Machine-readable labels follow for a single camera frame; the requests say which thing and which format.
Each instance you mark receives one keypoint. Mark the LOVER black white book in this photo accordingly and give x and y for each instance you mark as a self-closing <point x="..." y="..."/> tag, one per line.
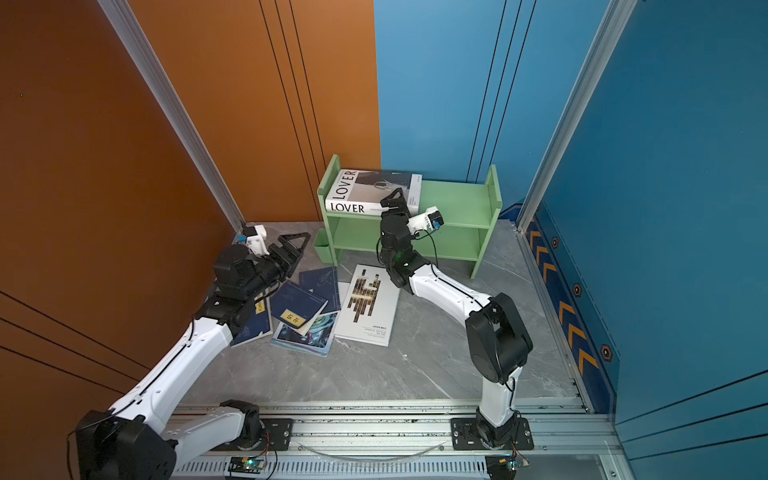
<point x="361" y="191"/>

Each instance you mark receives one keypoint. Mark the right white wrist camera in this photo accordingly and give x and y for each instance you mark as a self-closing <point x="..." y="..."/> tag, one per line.
<point x="426" y="222"/>

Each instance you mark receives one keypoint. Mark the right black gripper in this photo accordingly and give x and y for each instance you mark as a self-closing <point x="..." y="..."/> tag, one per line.
<point x="402" y="205"/>

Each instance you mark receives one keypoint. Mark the right aluminium corner post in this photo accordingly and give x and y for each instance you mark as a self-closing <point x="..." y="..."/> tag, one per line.
<point x="608" y="34"/>

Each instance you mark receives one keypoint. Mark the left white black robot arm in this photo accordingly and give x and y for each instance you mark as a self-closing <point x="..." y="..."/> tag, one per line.
<point x="130" y="440"/>

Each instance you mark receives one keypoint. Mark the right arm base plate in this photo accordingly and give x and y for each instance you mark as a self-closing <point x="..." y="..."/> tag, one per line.
<point x="478" y="434"/>

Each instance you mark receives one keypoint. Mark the navy blue book upper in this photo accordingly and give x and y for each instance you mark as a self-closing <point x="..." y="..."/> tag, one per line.
<point x="323" y="283"/>

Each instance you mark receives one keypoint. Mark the colourful teal magazine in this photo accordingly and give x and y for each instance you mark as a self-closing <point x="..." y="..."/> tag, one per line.
<point x="318" y="338"/>

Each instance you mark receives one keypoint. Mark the right circuit board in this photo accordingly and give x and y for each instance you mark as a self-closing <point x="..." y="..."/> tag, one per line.
<point x="505" y="467"/>

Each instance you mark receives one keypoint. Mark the small green pen holder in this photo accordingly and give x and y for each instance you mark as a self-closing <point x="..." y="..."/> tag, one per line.
<point x="323" y="248"/>

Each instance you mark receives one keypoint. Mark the aluminium rail frame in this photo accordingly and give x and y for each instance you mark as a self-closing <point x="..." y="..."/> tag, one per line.
<point x="412" y="440"/>

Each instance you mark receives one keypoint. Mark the left green circuit board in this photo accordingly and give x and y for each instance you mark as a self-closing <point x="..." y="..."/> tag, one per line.
<point x="246" y="467"/>

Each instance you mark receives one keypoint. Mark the navy book far left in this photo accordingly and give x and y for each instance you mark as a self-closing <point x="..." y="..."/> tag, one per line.
<point x="258" y="326"/>

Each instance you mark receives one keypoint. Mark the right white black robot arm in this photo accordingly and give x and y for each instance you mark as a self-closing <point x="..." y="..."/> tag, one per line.
<point x="498" y="341"/>

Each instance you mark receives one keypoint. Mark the left aluminium corner post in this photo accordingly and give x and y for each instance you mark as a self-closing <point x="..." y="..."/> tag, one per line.
<point x="128" y="29"/>

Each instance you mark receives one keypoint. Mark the aluminium corner post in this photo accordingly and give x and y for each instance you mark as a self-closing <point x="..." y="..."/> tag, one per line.
<point x="608" y="34"/>
<point x="128" y="29"/>

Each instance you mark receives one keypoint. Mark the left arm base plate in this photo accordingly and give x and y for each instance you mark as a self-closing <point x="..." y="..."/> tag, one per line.
<point x="270" y="435"/>

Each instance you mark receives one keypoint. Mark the white book with brown pattern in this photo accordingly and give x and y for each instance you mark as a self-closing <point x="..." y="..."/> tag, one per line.
<point x="368" y="310"/>

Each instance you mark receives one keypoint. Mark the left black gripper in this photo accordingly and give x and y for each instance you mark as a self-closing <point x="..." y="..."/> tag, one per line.
<point x="286" y="264"/>

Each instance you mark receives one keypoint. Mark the navy book with yellow label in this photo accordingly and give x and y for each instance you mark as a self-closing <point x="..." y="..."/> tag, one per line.
<point x="296" y="307"/>

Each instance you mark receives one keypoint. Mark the green wooden two-tier shelf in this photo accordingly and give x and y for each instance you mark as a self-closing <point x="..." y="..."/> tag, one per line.
<point x="470" y="212"/>

